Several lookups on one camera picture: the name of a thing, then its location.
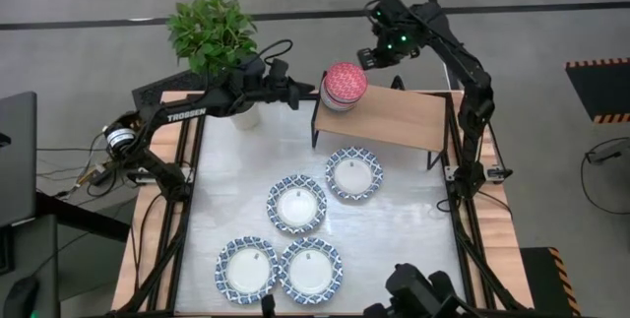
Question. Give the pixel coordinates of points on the dark grey side desk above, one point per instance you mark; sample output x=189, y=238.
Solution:
x=29, y=249

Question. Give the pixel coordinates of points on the green leafy plant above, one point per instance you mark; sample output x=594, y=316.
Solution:
x=211, y=32

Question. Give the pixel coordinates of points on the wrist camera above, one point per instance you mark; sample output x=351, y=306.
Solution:
x=279, y=69
x=381, y=10

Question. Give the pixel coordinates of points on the black hazard-striped floor mat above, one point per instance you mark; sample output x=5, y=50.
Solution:
x=539, y=278
x=598, y=89

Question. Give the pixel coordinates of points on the black computer mouse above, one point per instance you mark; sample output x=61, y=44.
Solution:
x=19, y=298

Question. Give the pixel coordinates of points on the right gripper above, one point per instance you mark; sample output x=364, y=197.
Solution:
x=398, y=42

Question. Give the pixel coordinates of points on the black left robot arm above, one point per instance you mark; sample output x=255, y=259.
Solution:
x=187, y=113

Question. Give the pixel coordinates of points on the blue-rimmed white paper bowl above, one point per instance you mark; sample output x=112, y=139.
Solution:
x=353, y=175
x=246, y=271
x=310, y=273
x=296, y=207

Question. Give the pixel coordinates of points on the grey laptop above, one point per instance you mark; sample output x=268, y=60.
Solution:
x=17, y=160

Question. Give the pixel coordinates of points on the pink patterned small bowl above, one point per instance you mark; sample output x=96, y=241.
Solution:
x=345, y=82

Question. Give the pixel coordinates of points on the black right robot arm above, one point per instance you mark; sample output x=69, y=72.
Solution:
x=472, y=77

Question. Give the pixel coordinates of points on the black aluminium table frame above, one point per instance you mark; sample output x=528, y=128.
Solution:
x=175, y=278

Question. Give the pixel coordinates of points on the white plant pot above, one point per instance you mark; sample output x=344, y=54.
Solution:
x=246, y=118

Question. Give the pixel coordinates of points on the teal patterned small bowl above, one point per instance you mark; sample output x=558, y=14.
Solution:
x=339, y=108

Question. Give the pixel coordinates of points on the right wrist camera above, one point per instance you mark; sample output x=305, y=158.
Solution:
x=381, y=10

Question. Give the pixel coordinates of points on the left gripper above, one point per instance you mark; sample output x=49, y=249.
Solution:
x=275, y=91

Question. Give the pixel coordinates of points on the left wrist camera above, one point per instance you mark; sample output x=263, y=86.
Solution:
x=279, y=69

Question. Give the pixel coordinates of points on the wooden shelf with black frame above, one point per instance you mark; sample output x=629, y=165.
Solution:
x=394, y=116

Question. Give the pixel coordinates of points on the grey floor power box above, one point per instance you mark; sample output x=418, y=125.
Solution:
x=608, y=153

